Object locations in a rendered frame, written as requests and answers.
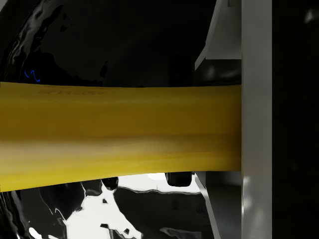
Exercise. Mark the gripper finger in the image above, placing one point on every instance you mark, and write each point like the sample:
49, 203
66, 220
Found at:
224, 67
224, 199

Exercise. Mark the banana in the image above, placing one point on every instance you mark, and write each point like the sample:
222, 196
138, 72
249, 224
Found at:
119, 132

